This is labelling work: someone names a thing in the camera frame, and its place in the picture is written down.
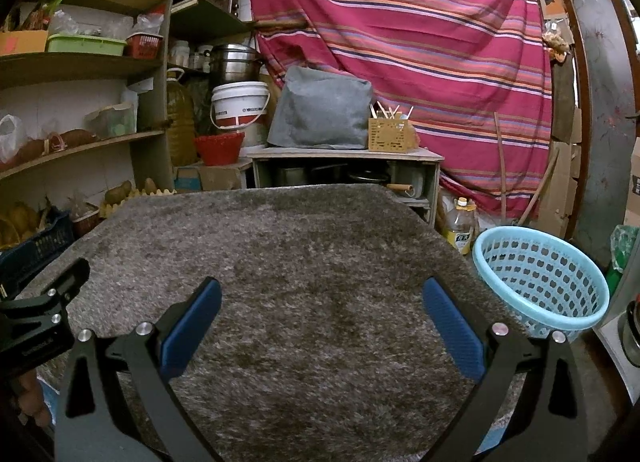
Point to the large potato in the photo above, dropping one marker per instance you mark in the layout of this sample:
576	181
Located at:
118	192

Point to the sweet potatoes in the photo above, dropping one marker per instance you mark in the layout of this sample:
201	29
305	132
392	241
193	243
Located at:
65	140

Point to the cardboard box blue label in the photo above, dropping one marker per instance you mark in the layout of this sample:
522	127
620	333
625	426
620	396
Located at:
212	176

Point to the small potato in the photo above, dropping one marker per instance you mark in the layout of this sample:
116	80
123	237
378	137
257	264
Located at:
150	185

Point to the red striped cloth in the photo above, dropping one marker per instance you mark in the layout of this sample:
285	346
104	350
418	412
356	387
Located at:
400	37

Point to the steel pot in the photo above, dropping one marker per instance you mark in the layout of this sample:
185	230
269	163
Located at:
235	65

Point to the clear plastic container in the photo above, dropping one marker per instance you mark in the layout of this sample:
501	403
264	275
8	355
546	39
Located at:
112	121

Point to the wooden shelf unit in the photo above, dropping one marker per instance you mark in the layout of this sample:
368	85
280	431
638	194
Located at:
90	67

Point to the light blue plastic basket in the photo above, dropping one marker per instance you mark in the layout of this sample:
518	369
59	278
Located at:
540	277

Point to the large yellow oil bottle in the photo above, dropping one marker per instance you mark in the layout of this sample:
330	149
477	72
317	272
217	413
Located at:
181	127

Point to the red plastic basket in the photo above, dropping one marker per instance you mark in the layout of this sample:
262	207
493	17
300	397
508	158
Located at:
219	150

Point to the small woven basket with sticks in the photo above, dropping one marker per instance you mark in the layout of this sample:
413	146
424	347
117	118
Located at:
392	136

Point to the stack of cardboard boxes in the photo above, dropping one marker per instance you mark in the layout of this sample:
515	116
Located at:
562	182

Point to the grey cushion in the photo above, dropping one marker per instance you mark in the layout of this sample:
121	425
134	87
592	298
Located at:
322	110

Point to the low grey cabinet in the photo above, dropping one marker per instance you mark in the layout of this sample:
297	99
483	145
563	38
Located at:
345	160

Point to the potatoes in mesh bag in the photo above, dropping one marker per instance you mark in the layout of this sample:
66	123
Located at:
17	222

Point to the bundle of wooden sticks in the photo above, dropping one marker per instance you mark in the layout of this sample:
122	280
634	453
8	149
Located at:
392	111

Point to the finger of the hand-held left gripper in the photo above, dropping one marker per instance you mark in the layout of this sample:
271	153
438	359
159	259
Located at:
72	277

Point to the green plastic bag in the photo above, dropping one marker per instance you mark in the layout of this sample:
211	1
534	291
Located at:
622	247

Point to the brown cardboard box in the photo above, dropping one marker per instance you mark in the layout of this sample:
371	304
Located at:
632	182

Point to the green plastic tray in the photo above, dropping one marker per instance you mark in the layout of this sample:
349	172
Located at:
85	45

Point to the white plastic bucket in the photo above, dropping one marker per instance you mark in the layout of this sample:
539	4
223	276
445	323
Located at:
240	105

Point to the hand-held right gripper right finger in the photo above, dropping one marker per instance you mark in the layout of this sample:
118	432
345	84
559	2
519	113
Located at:
450	329

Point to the dark blue plastic crate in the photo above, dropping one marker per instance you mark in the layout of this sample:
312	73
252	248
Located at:
37	252

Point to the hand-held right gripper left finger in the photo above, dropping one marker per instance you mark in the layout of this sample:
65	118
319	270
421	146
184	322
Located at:
195	327

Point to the egg carton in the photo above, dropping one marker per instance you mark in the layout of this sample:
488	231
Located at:
137	199

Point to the small red mesh basket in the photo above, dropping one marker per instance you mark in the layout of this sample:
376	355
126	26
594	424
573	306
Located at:
144	46

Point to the orange cardboard box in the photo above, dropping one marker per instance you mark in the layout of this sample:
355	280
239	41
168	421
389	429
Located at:
22	42

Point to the white plastic bag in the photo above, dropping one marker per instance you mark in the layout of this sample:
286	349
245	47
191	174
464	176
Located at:
7	140

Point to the small oil bottle yellow label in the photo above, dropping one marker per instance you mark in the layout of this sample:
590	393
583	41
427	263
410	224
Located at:
461	232

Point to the grey door brown frame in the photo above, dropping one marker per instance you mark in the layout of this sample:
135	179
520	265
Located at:
602	107

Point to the person's left hand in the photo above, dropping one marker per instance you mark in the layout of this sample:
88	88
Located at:
34	399

